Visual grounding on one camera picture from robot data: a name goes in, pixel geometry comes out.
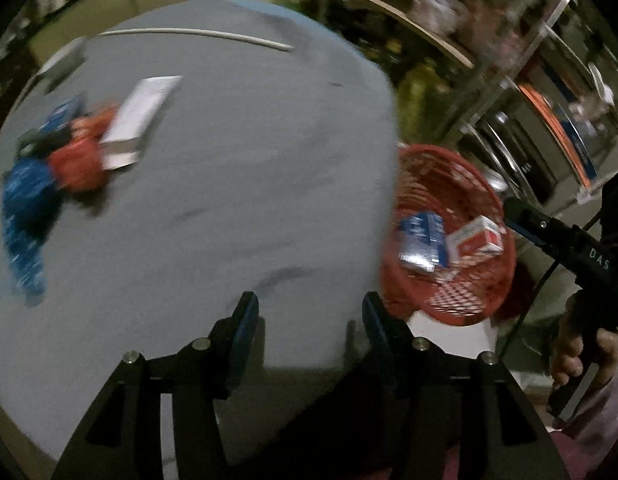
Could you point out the white plastic bag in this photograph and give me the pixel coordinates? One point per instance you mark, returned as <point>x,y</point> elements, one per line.
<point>439,0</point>

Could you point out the dark packet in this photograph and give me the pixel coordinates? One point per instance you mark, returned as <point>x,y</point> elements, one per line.
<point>36,141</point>

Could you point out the wooden shelf board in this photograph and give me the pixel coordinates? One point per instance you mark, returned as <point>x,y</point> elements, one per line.
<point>404,15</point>

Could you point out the person's right hand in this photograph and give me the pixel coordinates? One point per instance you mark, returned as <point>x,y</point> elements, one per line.
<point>566,350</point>

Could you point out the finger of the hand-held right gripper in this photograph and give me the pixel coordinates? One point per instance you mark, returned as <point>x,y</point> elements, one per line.
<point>531,222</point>

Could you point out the blue cardboard box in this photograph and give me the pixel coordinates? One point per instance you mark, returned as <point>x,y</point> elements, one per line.
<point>424,240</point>

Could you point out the small blue packet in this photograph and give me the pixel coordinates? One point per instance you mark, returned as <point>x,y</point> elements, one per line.
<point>64,115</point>

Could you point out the white stick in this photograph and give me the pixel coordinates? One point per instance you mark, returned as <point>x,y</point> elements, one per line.
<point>189,31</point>

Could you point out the red wrapper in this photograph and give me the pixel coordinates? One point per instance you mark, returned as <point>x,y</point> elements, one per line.
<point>76,162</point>

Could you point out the red plastic basket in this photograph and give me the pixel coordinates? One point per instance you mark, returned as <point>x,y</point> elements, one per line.
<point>439,175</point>

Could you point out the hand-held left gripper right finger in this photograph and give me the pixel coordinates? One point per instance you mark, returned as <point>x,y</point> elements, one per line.
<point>374,320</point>

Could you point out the orange and blue tray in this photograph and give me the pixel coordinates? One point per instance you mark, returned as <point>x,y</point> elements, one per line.
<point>554,125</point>

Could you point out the white cardboard box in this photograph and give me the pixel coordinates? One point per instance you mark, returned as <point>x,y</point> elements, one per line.
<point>134,115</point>

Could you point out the blue wrapper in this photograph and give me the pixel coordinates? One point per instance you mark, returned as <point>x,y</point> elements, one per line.
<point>26,210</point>

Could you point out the red and white box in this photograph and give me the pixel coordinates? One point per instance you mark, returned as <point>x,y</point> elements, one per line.
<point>476,242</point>

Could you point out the steel trays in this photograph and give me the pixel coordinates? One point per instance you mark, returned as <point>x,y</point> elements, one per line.
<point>509,150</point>

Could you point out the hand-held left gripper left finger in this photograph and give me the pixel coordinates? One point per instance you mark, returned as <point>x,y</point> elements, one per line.
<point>246,330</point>

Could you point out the grey tablecloth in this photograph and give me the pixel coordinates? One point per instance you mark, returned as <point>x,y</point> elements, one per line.
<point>239,160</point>

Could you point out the metal shelf rack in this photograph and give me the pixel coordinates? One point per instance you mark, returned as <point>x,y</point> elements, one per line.
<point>509,65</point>

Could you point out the white bowl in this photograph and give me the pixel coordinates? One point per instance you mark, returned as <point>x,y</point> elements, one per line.
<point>64,62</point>

